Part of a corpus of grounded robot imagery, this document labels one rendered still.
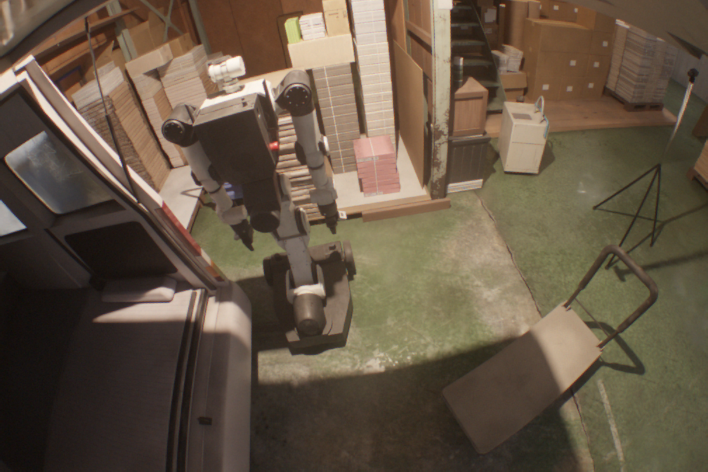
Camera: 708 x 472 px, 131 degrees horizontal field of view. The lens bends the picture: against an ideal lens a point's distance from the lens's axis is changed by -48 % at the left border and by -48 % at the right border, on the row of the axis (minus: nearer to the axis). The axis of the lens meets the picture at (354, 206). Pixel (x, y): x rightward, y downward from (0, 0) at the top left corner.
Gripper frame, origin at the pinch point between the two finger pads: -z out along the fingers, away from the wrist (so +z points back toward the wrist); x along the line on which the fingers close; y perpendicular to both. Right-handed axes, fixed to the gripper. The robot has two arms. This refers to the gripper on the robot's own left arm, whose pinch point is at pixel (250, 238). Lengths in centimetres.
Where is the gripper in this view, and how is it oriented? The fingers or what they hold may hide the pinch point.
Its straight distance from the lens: 166.1
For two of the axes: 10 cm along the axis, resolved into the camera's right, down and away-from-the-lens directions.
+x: -1.9, -7.9, 5.8
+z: -0.9, -5.7, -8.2
